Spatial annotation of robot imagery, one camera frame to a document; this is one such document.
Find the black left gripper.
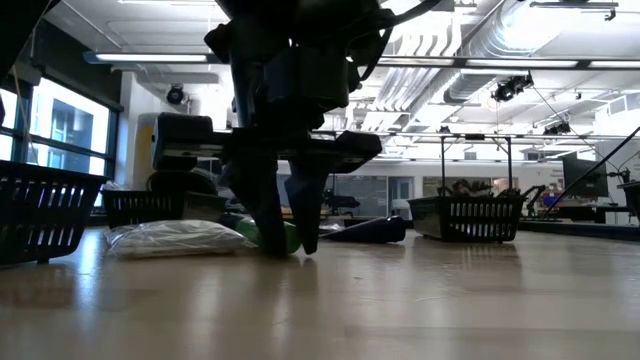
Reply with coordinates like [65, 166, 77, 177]
[151, 49, 384, 260]

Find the green toiletry bottle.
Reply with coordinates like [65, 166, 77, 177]
[234, 215, 303, 255]

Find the dark blue toiletry tube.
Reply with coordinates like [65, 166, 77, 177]
[324, 215, 407, 245]

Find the white cotton swabs bag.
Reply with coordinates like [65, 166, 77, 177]
[103, 218, 257, 260]

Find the black slotted plastic basket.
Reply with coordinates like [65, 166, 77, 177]
[0, 159, 110, 266]
[407, 196, 526, 244]
[617, 180, 640, 226]
[102, 188, 229, 230]

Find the yellow canister with white lid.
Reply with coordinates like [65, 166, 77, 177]
[132, 112, 162, 192]

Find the large window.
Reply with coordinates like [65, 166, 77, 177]
[0, 74, 120, 177]

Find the black computer monitor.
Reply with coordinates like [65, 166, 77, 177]
[563, 155, 610, 198]

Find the black background rig frame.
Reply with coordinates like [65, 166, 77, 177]
[439, 132, 515, 199]

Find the black ceiling camera cluster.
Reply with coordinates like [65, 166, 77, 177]
[492, 73, 535, 104]

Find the black overhead frame bar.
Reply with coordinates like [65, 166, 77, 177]
[82, 51, 640, 71]

